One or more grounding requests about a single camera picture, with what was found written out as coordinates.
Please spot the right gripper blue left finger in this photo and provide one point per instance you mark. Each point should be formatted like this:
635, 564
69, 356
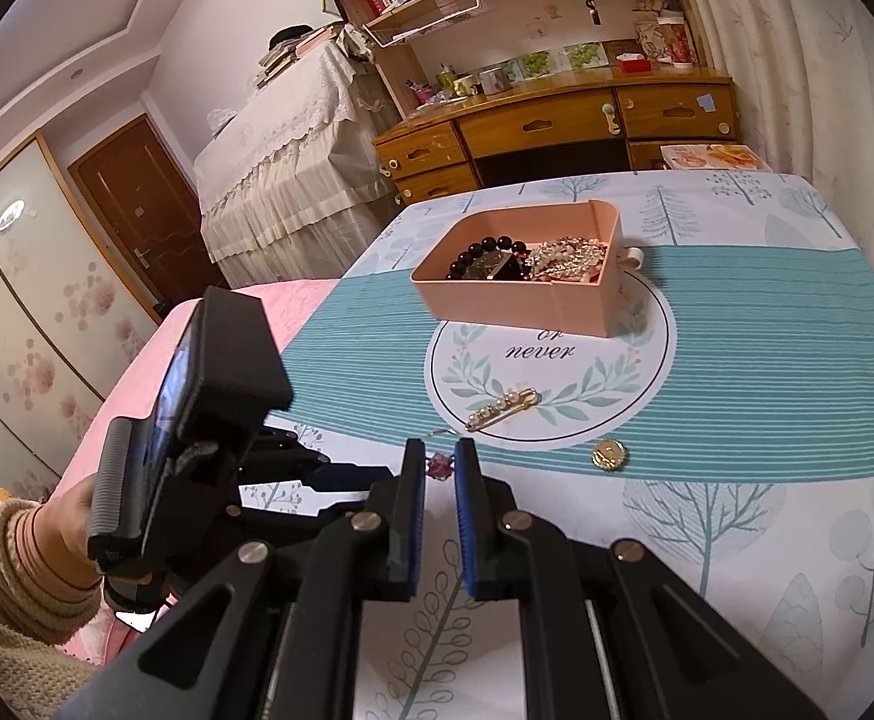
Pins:
407, 521

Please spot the small gold round brooch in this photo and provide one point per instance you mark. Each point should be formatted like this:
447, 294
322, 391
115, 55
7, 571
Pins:
609, 455

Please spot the floral sliding wardrobe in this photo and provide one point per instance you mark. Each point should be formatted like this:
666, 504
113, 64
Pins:
69, 324

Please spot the gold chain jewelry pile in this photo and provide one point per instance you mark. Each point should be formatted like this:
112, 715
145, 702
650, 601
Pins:
567, 260

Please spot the stack of magazines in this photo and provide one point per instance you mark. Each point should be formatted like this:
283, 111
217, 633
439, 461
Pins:
713, 157

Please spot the gold pearl hair clip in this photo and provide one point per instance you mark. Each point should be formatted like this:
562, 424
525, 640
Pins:
503, 407

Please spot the brown wooden door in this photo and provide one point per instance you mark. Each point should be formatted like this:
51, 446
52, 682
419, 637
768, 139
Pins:
150, 212

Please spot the person left hand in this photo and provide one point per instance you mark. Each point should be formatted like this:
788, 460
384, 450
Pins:
58, 530

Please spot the beige knit sleeve forearm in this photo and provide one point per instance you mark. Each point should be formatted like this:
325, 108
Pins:
39, 613

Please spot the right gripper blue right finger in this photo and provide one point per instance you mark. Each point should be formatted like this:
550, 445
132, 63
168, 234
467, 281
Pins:
488, 563

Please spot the lace covered furniture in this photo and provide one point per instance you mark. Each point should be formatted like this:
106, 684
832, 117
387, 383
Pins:
292, 188

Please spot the pink rectangular jewelry tray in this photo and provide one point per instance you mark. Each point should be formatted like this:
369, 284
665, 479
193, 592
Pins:
510, 294

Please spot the small colourful earring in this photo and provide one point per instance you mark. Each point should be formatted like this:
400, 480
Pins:
440, 466

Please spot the wooden desk with drawers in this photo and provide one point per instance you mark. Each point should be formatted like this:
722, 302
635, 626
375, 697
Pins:
566, 125

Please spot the cream patterned curtain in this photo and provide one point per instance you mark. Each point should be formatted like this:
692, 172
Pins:
805, 71

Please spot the wooden bookshelf hutch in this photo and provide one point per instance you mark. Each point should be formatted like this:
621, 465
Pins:
412, 41

